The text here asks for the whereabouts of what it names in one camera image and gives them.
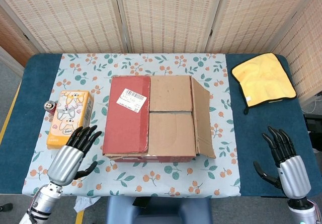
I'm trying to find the woven folding screen panel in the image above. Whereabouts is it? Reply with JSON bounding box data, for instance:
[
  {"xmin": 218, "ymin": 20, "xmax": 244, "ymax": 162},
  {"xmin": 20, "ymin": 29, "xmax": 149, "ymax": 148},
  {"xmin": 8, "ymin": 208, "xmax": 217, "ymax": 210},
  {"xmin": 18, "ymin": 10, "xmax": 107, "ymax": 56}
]
[
  {"xmin": 271, "ymin": 0, "xmax": 322, "ymax": 104},
  {"xmin": 205, "ymin": 0, "xmax": 322, "ymax": 55},
  {"xmin": 0, "ymin": 0, "xmax": 130, "ymax": 55},
  {"xmin": 113, "ymin": 0, "xmax": 226, "ymax": 54},
  {"xmin": 0, "ymin": 6, "xmax": 38, "ymax": 67}
]

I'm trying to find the black equipment case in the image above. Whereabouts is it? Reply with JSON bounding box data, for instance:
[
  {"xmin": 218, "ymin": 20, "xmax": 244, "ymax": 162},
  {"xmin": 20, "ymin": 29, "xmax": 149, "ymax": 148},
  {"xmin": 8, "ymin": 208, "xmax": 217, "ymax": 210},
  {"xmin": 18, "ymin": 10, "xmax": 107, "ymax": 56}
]
[{"xmin": 303, "ymin": 113, "xmax": 322, "ymax": 134}]

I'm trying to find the floral fruit print tablecloth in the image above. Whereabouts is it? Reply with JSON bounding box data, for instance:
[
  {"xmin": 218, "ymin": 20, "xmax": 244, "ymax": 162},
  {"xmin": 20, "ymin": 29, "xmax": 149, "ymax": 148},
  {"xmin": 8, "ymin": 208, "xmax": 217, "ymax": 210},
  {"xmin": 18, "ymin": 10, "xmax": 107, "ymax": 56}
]
[{"xmin": 22, "ymin": 52, "xmax": 242, "ymax": 199}]

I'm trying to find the yellow cloth with black trim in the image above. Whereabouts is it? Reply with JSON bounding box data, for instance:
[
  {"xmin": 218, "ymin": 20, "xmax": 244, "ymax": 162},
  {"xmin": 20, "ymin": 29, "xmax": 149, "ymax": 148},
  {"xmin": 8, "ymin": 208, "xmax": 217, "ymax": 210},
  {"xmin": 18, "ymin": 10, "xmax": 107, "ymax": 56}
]
[{"xmin": 230, "ymin": 52, "xmax": 297, "ymax": 116}]

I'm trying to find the crumpled white paper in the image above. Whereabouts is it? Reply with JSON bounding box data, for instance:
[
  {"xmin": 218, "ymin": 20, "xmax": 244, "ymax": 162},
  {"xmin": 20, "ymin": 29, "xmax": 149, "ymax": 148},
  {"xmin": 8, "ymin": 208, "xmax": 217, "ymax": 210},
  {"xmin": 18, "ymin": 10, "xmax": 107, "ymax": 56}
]
[{"xmin": 73, "ymin": 196, "xmax": 101, "ymax": 213}]

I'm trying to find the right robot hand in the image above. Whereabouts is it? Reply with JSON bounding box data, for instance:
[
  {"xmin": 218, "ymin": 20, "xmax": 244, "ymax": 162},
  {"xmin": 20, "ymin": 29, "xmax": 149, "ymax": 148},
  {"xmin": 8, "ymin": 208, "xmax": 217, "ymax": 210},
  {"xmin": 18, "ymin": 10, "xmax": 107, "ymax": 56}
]
[{"xmin": 253, "ymin": 126, "xmax": 312, "ymax": 199}]

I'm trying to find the red soda can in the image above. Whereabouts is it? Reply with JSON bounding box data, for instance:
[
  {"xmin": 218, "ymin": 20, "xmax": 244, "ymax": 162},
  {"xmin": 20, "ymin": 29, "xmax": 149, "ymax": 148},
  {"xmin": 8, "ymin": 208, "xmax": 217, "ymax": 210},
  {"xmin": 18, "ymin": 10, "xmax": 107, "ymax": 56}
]
[{"xmin": 44, "ymin": 100, "xmax": 56, "ymax": 113}]

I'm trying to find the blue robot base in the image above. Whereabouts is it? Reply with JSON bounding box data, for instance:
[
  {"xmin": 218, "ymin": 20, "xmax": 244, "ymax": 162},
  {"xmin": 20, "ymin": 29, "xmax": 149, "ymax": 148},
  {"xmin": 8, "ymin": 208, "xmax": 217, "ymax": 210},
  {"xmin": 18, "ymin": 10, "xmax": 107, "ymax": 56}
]
[{"xmin": 105, "ymin": 196, "xmax": 213, "ymax": 224}]

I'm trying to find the orange cartoon dog tissue pack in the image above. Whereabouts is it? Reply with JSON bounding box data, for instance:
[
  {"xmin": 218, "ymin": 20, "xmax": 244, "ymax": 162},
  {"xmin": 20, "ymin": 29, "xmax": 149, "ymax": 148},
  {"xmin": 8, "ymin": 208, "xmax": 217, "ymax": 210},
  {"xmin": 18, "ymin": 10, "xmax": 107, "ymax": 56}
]
[{"xmin": 46, "ymin": 90, "xmax": 94, "ymax": 151}]

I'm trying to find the red cardboard box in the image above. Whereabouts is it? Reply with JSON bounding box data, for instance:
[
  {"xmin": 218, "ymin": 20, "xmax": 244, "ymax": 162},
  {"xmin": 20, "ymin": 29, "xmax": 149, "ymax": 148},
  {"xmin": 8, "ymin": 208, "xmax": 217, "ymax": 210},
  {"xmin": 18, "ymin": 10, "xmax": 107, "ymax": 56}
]
[{"xmin": 102, "ymin": 74, "xmax": 217, "ymax": 164}]

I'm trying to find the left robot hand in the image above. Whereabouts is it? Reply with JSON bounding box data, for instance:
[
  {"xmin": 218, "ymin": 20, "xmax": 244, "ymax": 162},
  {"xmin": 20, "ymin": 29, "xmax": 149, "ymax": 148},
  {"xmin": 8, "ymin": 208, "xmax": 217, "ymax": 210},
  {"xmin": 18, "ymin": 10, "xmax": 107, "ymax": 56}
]
[{"xmin": 47, "ymin": 125, "xmax": 103, "ymax": 186}]

